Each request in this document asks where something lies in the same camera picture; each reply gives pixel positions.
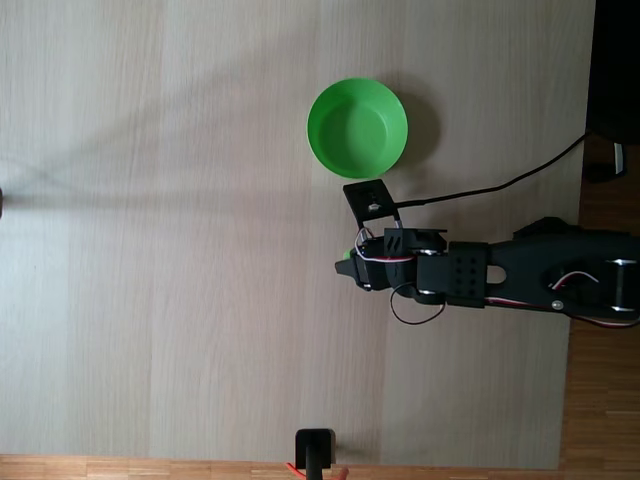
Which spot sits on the green pompom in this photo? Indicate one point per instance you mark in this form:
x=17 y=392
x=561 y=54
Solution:
x=347 y=254

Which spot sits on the green plastic bowl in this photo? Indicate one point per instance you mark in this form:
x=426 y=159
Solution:
x=357 y=130

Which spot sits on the black clamp stand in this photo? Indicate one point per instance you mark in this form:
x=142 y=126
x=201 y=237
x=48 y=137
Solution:
x=314 y=445

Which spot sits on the white grey plastic piece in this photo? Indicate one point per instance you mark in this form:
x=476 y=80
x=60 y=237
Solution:
x=620 y=157

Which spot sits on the black gripper-mounted camera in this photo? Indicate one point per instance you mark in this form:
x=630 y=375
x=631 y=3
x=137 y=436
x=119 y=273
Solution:
x=367 y=197

